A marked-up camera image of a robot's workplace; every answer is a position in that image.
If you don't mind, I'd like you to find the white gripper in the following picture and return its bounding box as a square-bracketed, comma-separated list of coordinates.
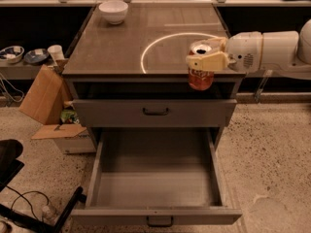
[186, 31, 262, 72]

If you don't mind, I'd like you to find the red coke can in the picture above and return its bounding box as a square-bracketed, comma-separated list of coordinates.
[189, 42, 214, 91]

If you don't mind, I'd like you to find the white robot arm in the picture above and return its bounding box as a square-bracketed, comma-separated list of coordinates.
[186, 20, 311, 78]

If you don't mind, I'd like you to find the grey drawer cabinet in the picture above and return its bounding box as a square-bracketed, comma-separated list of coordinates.
[64, 3, 243, 142]

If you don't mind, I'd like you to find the grey top drawer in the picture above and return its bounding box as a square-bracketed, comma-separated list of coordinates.
[74, 83, 236, 127]

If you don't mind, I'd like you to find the grey open middle drawer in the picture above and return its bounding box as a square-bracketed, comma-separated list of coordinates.
[72, 128, 242, 227]

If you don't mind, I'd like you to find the white ceramic bowl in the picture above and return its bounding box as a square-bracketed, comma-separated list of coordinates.
[99, 0, 128, 24]

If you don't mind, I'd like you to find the green snack bag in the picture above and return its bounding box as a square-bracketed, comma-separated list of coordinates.
[60, 110, 80, 124]

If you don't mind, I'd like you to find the white paper cup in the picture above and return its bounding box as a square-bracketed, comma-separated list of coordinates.
[48, 45, 64, 61]

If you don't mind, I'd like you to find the brown cardboard box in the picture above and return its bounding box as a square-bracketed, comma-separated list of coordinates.
[19, 65, 95, 154]

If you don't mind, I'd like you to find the blue patterned bowl right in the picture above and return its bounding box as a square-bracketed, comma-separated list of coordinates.
[23, 49, 50, 65]

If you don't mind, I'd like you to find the blue patterned bowl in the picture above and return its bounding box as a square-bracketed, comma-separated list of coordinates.
[23, 49, 50, 65]
[0, 46, 24, 64]

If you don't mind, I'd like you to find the blue patterned bowl left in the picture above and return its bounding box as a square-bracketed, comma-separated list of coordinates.
[0, 46, 24, 64]

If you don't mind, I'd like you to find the black office chair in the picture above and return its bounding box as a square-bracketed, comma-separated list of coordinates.
[0, 139, 86, 233]

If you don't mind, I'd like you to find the clear plastic bottle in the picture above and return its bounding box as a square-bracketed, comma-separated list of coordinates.
[42, 205, 58, 225]

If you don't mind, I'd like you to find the black floor cable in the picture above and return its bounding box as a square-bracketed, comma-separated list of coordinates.
[5, 184, 52, 221]

